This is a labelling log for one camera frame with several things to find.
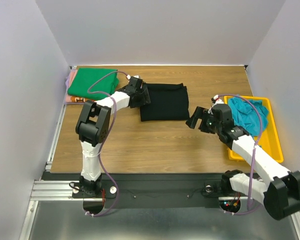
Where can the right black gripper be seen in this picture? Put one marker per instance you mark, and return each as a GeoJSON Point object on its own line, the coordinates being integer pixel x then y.
{"type": "Point", "coordinates": [201, 120]}

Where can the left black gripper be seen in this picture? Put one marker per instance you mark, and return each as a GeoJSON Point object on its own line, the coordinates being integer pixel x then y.
{"type": "Point", "coordinates": [145, 99]}

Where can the black polo shirt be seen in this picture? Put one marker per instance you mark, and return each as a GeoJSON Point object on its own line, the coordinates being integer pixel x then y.
{"type": "Point", "coordinates": [168, 102]}

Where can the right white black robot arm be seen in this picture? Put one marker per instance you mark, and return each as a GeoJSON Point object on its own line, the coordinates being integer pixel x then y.
{"type": "Point", "coordinates": [278, 188]}

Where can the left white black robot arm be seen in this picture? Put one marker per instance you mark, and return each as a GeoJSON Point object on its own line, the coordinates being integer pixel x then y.
{"type": "Point", "coordinates": [95, 121]}

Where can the folded green t shirt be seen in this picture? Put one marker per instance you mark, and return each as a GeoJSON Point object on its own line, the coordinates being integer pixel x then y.
{"type": "Point", "coordinates": [86, 77]}

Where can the crumpled teal t shirt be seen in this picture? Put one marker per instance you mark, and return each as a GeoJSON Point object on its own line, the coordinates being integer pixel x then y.
{"type": "Point", "coordinates": [245, 116]}

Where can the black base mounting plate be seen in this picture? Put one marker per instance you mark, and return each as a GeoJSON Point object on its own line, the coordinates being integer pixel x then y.
{"type": "Point", "coordinates": [156, 203]}

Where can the folded pink t shirt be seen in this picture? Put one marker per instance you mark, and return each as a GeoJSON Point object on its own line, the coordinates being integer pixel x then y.
{"type": "Point", "coordinates": [73, 73]}

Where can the folded orange patterned t shirt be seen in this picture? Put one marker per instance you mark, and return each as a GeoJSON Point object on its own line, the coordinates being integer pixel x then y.
{"type": "Point", "coordinates": [70, 99]}

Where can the folded lilac t shirt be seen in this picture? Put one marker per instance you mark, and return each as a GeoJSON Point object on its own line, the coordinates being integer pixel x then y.
{"type": "Point", "coordinates": [68, 79]}

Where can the yellow plastic tray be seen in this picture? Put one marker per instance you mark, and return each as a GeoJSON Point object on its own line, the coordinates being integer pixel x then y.
{"type": "Point", "coordinates": [269, 140]}

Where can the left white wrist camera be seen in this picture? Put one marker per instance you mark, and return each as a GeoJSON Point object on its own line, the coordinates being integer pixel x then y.
{"type": "Point", "coordinates": [128, 77]}

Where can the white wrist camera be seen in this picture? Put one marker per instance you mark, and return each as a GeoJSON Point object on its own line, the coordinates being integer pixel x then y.
{"type": "Point", "coordinates": [216, 100]}
{"type": "Point", "coordinates": [128, 77]}

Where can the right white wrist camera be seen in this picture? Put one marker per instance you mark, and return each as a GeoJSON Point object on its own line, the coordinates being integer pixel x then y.
{"type": "Point", "coordinates": [216, 100]}

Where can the aluminium extrusion rail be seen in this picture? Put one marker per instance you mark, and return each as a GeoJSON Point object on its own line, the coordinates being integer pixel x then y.
{"type": "Point", "coordinates": [52, 190]}

